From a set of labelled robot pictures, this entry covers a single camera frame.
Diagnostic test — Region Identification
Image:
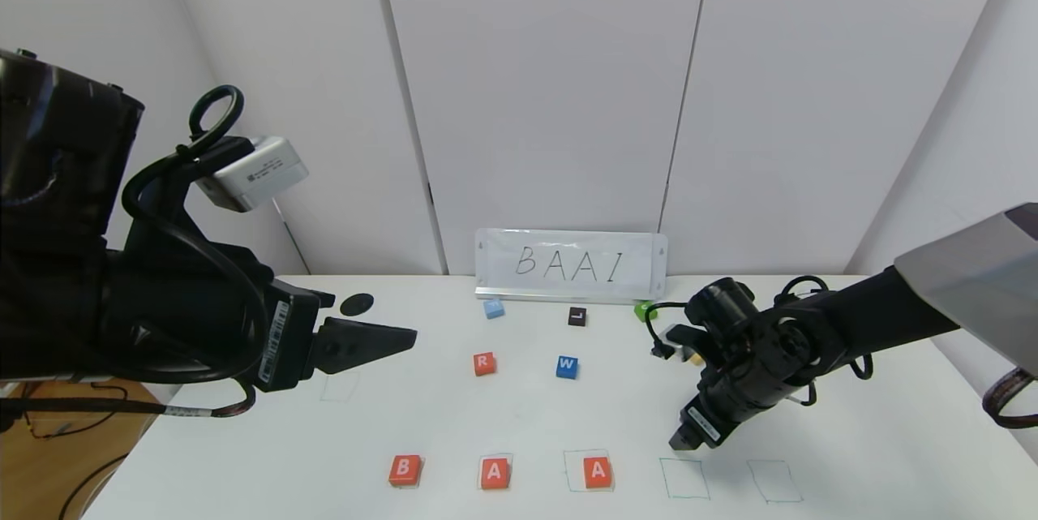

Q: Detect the black left camera cable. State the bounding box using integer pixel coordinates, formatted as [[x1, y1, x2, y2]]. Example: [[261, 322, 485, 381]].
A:
[[122, 84, 272, 383]]

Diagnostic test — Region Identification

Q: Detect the braided black gripper cable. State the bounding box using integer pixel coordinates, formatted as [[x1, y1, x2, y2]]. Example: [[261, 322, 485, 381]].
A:
[[0, 380, 257, 419]]

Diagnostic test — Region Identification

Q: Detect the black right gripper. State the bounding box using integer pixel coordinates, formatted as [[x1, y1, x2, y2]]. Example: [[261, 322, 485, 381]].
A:
[[668, 364, 777, 451]]

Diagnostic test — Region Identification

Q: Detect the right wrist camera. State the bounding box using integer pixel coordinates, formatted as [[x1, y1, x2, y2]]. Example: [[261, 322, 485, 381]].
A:
[[663, 324, 708, 364]]

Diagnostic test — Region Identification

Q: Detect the black floor cable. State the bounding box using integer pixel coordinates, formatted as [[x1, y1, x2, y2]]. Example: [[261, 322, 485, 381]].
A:
[[61, 455, 131, 520], [0, 384, 131, 441]]

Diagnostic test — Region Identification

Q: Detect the orange B letter block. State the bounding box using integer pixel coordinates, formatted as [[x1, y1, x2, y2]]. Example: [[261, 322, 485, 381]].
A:
[[388, 454, 424, 488]]

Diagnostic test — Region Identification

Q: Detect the orange A letter block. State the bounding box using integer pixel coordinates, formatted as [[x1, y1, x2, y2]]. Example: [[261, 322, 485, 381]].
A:
[[582, 456, 615, 490], [478, 455, 512, 491]]

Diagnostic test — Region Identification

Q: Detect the black camera cable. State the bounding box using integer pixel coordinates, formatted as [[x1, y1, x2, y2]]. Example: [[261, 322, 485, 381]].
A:
[[645, 301, 690, 360], [122, 84, 272, 383]]

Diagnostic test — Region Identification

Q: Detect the white BAAI sign board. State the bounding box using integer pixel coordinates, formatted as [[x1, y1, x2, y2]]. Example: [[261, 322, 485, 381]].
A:
[[475, 229, 668, 301]]

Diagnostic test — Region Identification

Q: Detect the black right camera cable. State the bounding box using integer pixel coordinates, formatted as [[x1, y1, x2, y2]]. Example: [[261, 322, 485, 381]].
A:
[[645, 301, 690, 360]]

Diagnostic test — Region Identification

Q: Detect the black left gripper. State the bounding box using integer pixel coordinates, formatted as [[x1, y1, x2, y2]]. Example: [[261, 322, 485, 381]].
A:
[[104, 243, 418, 393]]

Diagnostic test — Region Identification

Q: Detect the braided right arm cable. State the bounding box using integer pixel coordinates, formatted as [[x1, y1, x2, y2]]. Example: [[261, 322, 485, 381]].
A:
[[982, 367, 1038, 429]]

